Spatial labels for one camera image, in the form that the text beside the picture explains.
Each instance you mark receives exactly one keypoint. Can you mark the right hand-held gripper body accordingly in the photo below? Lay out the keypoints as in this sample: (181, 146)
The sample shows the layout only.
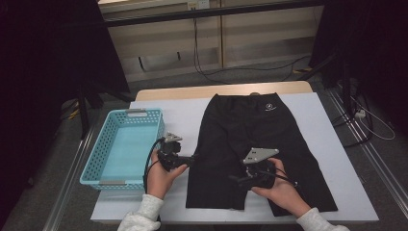
(261, 174)

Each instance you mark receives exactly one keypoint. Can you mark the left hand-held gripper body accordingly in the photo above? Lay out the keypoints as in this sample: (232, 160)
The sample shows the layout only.
(170, 157)

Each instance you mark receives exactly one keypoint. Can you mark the blue perforated plastic basket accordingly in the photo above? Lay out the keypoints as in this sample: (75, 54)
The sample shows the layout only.
(128, 150)

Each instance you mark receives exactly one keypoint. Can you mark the black pants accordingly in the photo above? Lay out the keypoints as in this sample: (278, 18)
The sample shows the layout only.
(231, 128)

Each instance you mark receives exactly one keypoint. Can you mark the person's left hand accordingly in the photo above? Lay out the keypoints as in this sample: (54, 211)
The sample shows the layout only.
(157, 181)

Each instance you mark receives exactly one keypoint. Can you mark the person's right hand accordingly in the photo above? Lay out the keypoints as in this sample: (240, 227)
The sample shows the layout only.
(285, 194)

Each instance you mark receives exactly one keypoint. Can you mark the wooden table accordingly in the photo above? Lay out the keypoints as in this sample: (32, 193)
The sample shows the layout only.
(166, 93)

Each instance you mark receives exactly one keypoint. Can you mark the grey table grommet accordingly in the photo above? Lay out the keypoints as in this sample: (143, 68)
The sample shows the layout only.
(255, 93)

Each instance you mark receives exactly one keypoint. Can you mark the yellow strip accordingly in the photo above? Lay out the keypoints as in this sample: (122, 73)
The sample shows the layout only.
(73, 112)

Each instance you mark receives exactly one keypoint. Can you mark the white power strip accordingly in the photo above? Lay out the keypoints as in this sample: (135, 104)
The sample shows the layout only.
(360, 114)

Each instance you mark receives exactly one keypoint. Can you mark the black metal stand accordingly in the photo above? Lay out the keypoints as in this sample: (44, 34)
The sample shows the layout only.
(345, 83)

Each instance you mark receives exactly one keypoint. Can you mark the beige wooden cabinet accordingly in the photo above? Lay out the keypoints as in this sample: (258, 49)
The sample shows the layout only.
(256, 38)

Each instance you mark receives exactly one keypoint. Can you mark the black curtain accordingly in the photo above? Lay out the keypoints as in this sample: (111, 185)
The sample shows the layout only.
(48, 64)
(378, 38)

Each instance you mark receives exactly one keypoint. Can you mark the metal floor rail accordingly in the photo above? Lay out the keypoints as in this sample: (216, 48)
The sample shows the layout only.
(381, 173)
(69, 183)

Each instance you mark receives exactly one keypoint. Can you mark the white wall socket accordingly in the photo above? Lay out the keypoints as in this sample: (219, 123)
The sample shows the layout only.
(198, 4)

